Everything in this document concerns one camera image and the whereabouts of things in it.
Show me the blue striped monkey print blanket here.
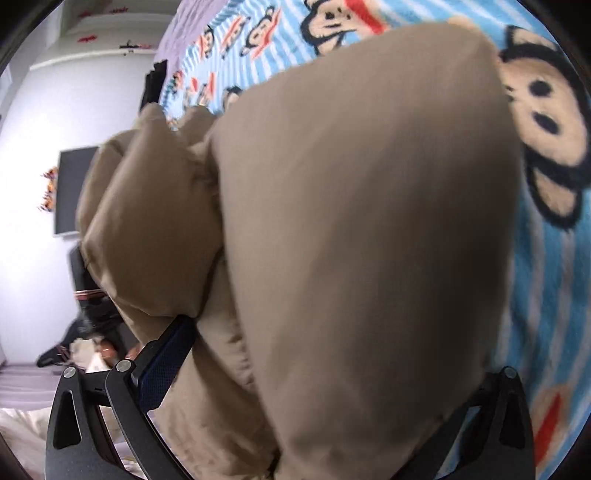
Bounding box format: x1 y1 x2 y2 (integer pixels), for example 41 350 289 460
157 0 591 480

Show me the orange wall decoration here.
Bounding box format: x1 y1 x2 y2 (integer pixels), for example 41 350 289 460
38 167 60 214

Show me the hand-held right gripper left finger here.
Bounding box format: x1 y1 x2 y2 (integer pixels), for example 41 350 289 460
44 315 197 480

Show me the tan puffer jacket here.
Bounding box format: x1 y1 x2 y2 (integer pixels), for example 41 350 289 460
75 21 525 480

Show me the purple bedspread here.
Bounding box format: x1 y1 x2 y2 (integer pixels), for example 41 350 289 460
154 0 227 65

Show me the black folded garment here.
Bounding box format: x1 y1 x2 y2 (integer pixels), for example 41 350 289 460
140 60 168 112

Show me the black wall television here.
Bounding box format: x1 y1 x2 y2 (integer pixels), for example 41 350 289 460
53 146 101 238

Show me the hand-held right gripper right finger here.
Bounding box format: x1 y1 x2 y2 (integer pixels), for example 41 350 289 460
434 367 536 480

